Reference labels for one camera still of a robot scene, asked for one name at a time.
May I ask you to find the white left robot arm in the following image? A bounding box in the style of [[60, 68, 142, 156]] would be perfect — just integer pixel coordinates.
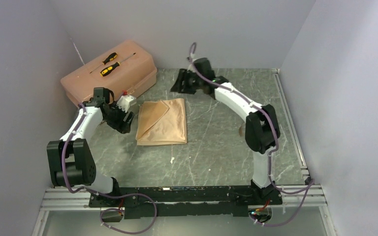
[[46, 87, 136, 207]]

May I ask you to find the aluminium frame rail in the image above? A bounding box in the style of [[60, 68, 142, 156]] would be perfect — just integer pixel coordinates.
[[33, 184, 337, 236]]

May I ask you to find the orange cloth napkin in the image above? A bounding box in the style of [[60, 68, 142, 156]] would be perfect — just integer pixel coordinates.
[[136, 98, 188, 146]]

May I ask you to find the yellow black screwdriver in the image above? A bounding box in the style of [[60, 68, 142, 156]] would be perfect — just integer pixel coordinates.
[[100, 52, 120, 77], [100, 53, 136, 77]]

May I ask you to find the upper yellow black screwdriver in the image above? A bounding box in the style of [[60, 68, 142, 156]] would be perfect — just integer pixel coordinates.
[[100, 52, 120, 77]]

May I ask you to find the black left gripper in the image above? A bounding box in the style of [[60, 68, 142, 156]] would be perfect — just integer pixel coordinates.
[[104, 101, 135, 134]]

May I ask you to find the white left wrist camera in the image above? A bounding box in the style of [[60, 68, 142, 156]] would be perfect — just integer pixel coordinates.
[[117, 95, 137, 112]]

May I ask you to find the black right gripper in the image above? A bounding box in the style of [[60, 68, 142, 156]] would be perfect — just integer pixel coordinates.
[[170, 69, 203, 95]]

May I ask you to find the pink plastic toolbox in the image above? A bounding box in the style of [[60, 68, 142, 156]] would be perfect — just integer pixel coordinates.
[[61, 40, 157, 106]]

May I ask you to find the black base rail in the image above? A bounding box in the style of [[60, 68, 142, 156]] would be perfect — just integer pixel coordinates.
[[89, 184, 283, 219]]

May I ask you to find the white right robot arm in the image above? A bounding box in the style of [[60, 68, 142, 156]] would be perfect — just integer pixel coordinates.
[[171, 58, 280, 204]]

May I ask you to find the lower yellow black screwdriver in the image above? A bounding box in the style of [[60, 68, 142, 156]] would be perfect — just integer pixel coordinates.
[[100, 53, 136, 77]]

